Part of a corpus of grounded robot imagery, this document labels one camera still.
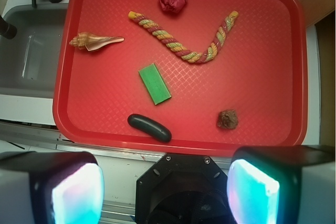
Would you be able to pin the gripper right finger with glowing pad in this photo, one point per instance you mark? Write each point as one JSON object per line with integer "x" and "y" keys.
{"x": 284, "y": 184}

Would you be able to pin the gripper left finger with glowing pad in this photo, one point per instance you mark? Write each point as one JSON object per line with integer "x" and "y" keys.
{"x": 51, "y": 187}

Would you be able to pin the brown rough rock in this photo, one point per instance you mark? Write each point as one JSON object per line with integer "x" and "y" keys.
{"x": 227, "y": 119}

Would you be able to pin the red plastic tray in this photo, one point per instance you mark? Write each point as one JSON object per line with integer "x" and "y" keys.
{"x": 246, "y": 55}

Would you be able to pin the black oblong stone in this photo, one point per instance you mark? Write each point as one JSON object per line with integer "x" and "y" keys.
{"x": 150, "y": 127}

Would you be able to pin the grey sink basin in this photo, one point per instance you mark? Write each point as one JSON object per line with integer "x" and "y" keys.
{"x": 29, "y": 61}

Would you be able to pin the brown spiral seashell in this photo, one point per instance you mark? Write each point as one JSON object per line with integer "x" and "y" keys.
{"x": 92, "y": 42}

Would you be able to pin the green rectangular block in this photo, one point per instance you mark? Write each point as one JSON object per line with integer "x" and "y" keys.
{"x": 154, "y": 84}

